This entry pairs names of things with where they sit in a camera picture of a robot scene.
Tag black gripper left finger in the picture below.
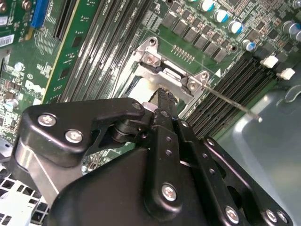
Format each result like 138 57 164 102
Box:
9 87 186 221

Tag metal socket cover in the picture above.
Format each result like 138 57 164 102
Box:
135 62 200 104

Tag metal wire locking lever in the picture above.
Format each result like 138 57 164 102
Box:
202 84 263 123

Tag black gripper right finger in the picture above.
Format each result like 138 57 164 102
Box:
165 90 294 226

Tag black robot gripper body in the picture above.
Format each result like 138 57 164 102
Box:
46 148 220 226

